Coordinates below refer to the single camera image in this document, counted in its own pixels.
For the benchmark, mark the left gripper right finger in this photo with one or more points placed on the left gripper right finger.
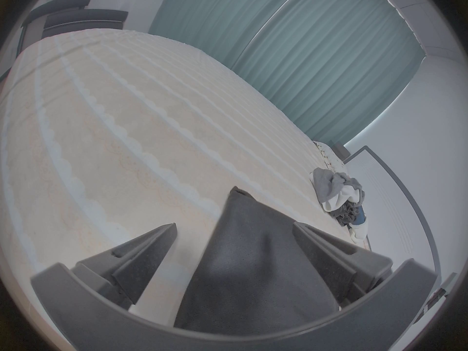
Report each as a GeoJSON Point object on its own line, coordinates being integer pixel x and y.
{"type": "Point", "coordinates": [336, 265]}

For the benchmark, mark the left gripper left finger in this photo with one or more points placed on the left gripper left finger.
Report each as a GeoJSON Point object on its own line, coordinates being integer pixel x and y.
{"type": "Point", "coordinates": [142, 261]}

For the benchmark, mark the black T-shirt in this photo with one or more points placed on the black T-shirt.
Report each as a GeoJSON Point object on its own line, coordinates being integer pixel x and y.
{"type": "Point", "coordinates": [248, 269]}

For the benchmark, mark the pile of clothes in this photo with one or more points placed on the pile of clothes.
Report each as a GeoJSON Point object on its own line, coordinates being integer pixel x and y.
{"type": "Point", "coordinates": [332, 188]}

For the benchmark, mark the bed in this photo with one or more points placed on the bed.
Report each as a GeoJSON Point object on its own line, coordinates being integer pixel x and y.
{"type": "Point", "coordinates": [128, 123]}

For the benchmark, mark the white printed pillow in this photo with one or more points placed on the white printed pillow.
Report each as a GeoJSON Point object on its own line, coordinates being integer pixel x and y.
{"type": "Point", "coordinates": [329, 155]}

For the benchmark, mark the grey bedside table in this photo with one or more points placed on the grey bedside table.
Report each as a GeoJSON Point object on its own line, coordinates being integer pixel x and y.
{"type": "Point", "coordinates": [342, 150]}

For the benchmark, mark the blue-green curtain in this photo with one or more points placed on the blue-green curtain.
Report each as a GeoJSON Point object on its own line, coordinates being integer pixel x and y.
{"type": "Point", "coordinates": [329, 60]}
{"type": "Point", "coordinates": [219, 9]}

